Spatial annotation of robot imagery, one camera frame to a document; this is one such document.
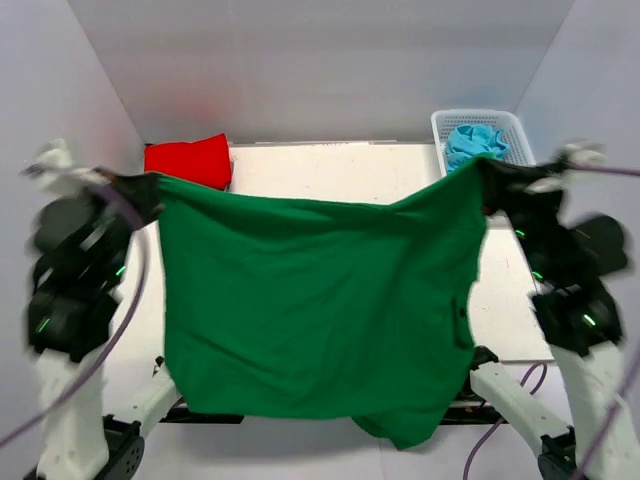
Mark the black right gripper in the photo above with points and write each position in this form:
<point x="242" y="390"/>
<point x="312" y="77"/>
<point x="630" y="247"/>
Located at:
<point x="505" y="181"/>

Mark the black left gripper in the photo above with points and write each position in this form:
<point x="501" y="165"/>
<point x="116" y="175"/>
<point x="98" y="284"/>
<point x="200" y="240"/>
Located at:
<point x="142" y="188"/>

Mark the green t-shirt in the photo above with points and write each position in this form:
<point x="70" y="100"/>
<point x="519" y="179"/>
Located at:
<point x="308" y="309"/>

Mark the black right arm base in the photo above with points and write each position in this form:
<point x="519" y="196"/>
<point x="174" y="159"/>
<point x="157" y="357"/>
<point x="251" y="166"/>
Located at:
<point x="469" y="410"/>

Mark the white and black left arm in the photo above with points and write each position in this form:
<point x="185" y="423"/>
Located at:
<point x="81" y="240"/>

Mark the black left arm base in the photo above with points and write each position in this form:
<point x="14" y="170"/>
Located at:
<point x="181" y="414"/>

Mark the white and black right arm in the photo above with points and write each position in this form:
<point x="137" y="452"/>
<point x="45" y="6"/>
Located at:
<point x="578" y="317"/>

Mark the white perforated plastic basket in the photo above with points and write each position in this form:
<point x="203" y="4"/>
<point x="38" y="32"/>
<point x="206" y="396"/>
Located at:
<point x="499" y="125"/>

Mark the crumpled cyan t-shirt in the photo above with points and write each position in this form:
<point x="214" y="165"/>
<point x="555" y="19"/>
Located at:
<point x="470" y="140"/>

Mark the folded red t-shirt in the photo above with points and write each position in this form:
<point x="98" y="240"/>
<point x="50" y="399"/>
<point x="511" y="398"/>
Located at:
<point x="206" y="162"/>

